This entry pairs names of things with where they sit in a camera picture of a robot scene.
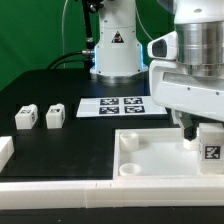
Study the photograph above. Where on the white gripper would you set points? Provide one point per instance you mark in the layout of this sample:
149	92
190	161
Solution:
172	87

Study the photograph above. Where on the white square tabletop with sockets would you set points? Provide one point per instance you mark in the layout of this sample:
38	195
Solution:
156	153

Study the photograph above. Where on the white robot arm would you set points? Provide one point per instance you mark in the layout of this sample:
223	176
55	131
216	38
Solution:
197	41

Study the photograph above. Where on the white sheet with fiducial markers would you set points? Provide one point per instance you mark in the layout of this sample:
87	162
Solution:
118	106

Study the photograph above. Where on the white left obstacle block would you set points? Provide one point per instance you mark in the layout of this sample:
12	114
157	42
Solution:
6	150

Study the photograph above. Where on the white front obstacle rail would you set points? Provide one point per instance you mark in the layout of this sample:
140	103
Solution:
112	193

